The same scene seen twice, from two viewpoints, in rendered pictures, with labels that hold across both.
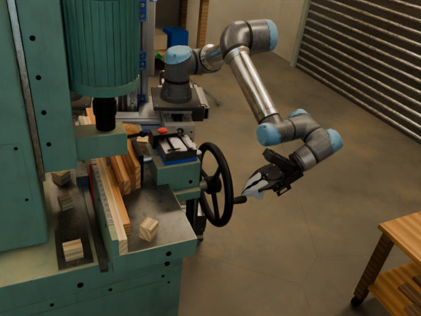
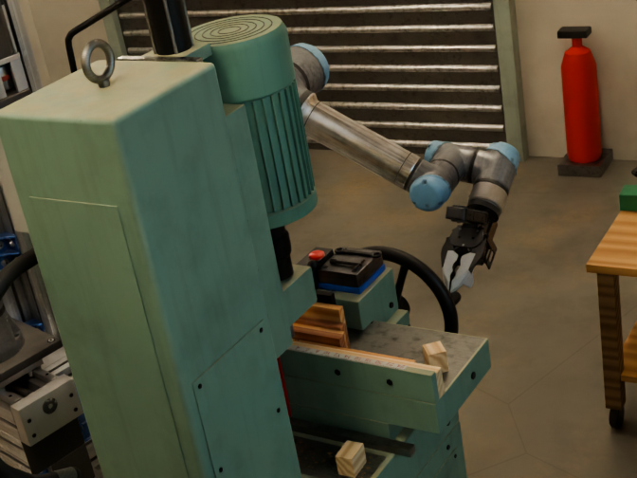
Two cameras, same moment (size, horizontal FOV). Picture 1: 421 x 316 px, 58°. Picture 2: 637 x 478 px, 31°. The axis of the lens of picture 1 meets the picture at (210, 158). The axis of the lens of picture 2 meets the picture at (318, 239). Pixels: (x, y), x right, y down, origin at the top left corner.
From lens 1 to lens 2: 128 cm
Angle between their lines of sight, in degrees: 25
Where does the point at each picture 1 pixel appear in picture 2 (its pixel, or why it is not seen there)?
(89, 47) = (278, 156)
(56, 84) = (259, 223)
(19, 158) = (264, 343)
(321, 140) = (494, 162)
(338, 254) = (533, 381)
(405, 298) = not seen: outside the picture
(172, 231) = (454, 350)
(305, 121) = (455, 151)
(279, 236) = not seen: hidden behind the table
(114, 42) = (300, 136)
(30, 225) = (284, 455)
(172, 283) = (457, 457)
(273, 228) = not seen: hidden behind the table
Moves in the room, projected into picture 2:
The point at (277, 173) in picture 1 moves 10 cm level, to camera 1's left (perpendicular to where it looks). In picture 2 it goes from (475, 234) to (436, 252)
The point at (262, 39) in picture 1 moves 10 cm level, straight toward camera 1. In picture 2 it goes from (316, 75) to (336, 84)
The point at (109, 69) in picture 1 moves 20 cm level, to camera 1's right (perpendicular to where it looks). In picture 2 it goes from (302, 173) to (404, 134)
